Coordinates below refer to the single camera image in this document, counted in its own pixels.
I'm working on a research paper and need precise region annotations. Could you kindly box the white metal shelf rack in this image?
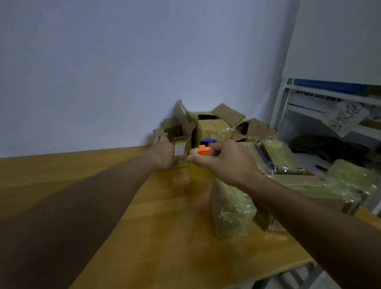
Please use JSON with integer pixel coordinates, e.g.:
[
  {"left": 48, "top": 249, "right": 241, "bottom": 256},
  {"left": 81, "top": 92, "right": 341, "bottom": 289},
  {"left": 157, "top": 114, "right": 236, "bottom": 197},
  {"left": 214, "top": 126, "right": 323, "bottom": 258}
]
[{"left": 269, "top": 0, "right": 381, "bottom": 216}]

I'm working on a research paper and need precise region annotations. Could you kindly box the person's left forearm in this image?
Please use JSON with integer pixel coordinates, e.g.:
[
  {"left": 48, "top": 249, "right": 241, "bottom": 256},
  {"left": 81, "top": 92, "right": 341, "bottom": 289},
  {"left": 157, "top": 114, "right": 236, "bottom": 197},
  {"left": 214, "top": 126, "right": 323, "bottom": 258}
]
[{"left": 0, "top": 154, "right": 158, "bottom": 289}]

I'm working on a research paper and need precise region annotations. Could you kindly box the black bag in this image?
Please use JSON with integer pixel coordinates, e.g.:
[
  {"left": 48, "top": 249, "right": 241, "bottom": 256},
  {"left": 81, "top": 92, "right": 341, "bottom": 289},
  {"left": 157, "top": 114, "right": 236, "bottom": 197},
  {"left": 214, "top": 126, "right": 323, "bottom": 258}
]
[{"left": 289, "top": 135, "right": 373, "bottom": 168}]

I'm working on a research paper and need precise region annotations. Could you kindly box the taped box with blue stripe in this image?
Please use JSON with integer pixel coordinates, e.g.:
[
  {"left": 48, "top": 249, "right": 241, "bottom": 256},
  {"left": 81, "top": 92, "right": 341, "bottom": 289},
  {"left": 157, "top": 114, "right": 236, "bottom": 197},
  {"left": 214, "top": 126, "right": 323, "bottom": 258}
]
[{"left": 238, "top": 141, "right": 275, "bottom": 175}]

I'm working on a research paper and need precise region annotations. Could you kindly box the person's right hand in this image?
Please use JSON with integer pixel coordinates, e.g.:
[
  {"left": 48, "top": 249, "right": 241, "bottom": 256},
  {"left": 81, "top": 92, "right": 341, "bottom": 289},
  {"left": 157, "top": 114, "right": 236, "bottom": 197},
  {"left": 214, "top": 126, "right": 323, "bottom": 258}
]
[{"left": 187, "top": 140, "right": 260, "bottom": 191}]

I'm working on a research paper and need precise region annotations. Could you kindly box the orange dispenser with yellow tape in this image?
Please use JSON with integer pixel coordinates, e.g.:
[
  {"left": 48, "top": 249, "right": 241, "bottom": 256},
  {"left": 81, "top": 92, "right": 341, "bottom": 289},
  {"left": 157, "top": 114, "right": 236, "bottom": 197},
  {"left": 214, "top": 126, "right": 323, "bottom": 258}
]
[{"left": 190, "top": 137, "right": 220, "bottom": 180}]

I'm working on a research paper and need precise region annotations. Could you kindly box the small box with 031 label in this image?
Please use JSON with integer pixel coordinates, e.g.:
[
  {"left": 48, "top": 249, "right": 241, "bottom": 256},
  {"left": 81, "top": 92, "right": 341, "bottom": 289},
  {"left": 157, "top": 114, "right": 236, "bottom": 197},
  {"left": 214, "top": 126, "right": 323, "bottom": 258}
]
[{"left": 210, "top": 178, "right": 258, "bottom": 240}]

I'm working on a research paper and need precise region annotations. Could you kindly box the handwritten paper sign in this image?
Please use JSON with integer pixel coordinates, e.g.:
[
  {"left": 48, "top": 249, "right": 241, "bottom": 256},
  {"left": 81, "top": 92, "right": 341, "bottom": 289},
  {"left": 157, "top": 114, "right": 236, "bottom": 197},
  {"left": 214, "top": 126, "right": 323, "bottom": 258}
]
[{"left": 322, "top": 100, "right": 370, "bottom": 138}]

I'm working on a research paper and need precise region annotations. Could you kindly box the grey metal leg frame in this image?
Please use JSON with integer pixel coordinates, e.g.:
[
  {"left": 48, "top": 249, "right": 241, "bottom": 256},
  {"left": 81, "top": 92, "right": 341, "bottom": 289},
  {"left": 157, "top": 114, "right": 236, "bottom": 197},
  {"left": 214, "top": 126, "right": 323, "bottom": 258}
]
[{"left": 252, "top": 261, "right": 325, "bottom": 289}]

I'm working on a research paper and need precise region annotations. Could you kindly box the person's right forearm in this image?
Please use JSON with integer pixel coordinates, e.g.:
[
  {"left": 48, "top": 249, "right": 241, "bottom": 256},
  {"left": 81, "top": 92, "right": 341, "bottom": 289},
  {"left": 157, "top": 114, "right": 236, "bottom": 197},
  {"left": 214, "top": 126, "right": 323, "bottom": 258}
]
[{"left": 247, "top": 174, "right": 381, "bottom": 289}]

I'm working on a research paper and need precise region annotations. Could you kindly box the white box blue stripe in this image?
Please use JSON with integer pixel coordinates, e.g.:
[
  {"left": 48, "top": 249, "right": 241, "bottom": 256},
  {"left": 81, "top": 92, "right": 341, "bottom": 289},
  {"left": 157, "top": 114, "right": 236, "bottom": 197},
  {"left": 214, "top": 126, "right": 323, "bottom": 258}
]
[{"left": 287, "top": 78, "right": 381, "bottom": 114}]

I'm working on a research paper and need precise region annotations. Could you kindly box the row of cardboard boxes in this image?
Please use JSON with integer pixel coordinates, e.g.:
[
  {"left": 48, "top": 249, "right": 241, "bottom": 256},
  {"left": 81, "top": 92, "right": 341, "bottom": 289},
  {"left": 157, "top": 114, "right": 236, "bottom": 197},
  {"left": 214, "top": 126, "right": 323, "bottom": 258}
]
[{"left": 178, "top": 100, "right": 279, "bottom": 143}]

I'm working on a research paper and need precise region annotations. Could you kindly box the yellow wooden table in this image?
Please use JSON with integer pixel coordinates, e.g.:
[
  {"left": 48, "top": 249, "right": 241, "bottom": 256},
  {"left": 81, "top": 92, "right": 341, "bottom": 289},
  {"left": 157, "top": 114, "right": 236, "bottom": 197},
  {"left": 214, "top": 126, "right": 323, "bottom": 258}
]
[{"left": 0, "top": 146, "right": 381, "bottom": 289}]

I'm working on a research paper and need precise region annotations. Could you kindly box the taped box with label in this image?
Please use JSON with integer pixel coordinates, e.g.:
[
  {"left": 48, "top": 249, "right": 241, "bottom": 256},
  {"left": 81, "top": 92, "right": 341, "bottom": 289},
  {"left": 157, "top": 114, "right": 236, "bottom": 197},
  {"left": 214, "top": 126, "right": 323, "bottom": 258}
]
[{"left": 152, "top": 117, "right": 196, "bottom": 165}]

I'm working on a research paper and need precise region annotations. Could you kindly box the person's left hand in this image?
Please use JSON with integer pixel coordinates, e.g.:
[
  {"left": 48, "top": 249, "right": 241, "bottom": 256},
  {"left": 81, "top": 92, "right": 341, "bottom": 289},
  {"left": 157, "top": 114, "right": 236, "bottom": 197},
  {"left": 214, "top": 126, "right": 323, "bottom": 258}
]
[{"left": 148, "top": 135, "right": 179, "bottom": 171}]

